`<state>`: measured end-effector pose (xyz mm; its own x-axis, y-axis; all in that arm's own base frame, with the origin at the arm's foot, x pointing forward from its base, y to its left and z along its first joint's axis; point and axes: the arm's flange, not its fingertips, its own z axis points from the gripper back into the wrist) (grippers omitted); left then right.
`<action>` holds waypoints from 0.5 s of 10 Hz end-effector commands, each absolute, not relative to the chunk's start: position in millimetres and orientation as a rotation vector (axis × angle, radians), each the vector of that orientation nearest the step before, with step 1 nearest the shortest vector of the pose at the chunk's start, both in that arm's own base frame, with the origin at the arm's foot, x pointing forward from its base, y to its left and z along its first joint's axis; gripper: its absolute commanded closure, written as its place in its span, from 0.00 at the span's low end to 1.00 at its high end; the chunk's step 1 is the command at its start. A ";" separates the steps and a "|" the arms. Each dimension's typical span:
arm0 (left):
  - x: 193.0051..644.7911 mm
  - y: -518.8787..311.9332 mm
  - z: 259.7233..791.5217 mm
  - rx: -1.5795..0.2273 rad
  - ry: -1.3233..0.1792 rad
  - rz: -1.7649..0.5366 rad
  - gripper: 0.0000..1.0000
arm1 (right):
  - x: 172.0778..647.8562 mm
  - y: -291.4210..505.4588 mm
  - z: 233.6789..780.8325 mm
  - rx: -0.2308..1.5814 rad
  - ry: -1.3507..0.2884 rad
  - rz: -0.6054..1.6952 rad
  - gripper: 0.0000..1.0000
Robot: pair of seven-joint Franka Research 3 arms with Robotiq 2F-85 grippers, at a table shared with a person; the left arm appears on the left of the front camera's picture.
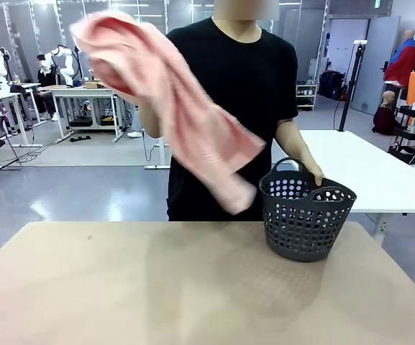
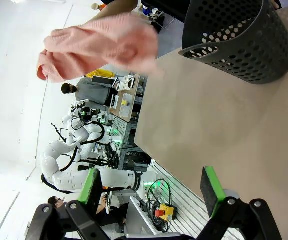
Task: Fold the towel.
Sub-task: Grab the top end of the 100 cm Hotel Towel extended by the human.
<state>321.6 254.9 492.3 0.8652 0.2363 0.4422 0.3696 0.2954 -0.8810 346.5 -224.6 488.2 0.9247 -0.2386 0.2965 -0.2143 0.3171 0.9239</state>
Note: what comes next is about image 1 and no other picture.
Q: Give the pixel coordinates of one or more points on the white desk with cardboard box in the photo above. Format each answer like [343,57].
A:
[81,94]

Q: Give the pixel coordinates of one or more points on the dark grey perforated plastic basket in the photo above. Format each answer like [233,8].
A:
[300,233]

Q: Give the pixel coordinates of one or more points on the person in black t-shirt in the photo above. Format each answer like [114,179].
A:
[236,90]

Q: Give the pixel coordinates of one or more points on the seated person in black clothes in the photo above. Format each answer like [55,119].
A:
[46,77]

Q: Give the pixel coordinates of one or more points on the large white table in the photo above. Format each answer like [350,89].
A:
[354,169]

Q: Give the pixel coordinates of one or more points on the mannequin in red blue jacket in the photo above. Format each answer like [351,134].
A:
[401,61]

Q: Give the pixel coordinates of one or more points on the small cardboard box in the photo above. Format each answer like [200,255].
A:
[92,85]

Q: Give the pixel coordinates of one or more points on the person's left hand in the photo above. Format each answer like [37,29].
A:
[316,175]

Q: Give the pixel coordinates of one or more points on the white low shelf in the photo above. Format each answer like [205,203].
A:
[306,96]

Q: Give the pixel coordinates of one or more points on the person's right forearm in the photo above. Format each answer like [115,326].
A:
[149,122]

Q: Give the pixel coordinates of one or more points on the black power strip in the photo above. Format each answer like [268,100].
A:
[80,138]

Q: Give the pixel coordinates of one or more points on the black tripod stand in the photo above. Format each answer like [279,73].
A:
[351,82]

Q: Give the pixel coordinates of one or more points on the person's left forearm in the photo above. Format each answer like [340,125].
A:
[290,143]

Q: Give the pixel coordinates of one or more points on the black rolling cart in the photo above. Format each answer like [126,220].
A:
[408,133]

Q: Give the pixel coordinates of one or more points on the bald mannequin with maroon bag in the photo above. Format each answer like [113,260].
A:
[385,115]

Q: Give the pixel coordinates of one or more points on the black bags pile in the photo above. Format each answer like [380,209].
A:
[331,85]

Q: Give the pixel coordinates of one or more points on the pink terry towel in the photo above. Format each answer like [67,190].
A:
[178,108]

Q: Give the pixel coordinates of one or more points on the white desk leg frame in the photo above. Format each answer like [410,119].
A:
[162,158]

